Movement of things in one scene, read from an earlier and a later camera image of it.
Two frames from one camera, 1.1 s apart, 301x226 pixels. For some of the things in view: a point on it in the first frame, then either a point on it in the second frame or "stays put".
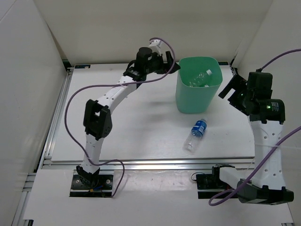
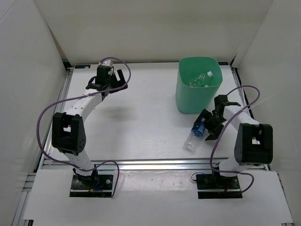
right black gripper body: [242, 94] to [213, 121]
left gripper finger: [170, 59] to [121, 76]
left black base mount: [103, 189] stays put
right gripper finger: [237, 104] to [215, 133]
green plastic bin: [198, 79] stays put
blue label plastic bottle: [198, 129] stays put
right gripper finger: [234, 84] to [204, 114]
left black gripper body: [155, 63] to [114, 83]
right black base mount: [208, 185] stays put
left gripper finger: [175, 67] to [122, 89]
